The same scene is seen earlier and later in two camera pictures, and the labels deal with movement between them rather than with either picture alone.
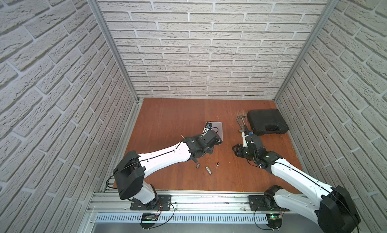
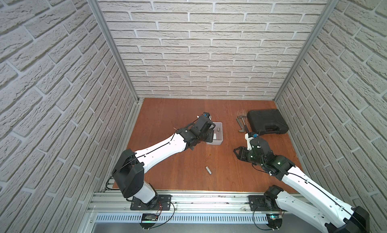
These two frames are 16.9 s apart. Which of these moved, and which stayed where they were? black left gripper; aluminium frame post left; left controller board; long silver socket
Moved: black left gripper
Stayed: long silver socket; left controller board; aluminium frame post left
